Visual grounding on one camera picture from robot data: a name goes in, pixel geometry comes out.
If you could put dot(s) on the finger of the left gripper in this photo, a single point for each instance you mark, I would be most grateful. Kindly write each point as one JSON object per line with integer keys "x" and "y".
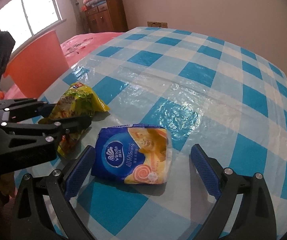
{"x": 17, "y": 110}
{"x": 39, "y": 141}

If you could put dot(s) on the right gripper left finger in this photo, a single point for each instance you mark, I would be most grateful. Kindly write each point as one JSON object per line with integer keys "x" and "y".
{"x": 30, "y": 217}

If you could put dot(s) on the yellow green snack bag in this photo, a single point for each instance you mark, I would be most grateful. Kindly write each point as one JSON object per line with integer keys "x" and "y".
{"x": 79, "y": 100}

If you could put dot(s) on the blue Vinda tissue pack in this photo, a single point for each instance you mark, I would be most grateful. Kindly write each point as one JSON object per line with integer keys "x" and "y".
{"x": 133, "y": 154}

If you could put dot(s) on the orange plastic trash bucket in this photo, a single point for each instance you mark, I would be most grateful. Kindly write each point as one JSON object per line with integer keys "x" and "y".
{"x": 38, "y": 65}

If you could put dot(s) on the bright bedroom window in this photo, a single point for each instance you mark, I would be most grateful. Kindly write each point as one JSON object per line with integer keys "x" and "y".
{"x": 25, "y": 18}

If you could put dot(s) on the pink heart bedspread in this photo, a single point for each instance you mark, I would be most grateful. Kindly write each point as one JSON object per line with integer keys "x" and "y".
{"x": 74, "y": 49}

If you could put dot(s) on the grey plaid curtain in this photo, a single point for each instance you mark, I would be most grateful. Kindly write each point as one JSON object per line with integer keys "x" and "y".
{"x": 78, "y": 16}

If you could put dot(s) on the brown wooden cabinet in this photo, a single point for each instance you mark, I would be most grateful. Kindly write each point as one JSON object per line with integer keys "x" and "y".
{"x": 108, "y": 16}

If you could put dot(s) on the blue white checkered tablecloth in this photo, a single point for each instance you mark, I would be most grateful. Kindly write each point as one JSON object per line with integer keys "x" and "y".
{"x": 205, "y": 91}

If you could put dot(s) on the wall power socket strip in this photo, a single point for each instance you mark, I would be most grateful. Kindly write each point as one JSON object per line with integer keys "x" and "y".
{"x": 157, "y": 24}

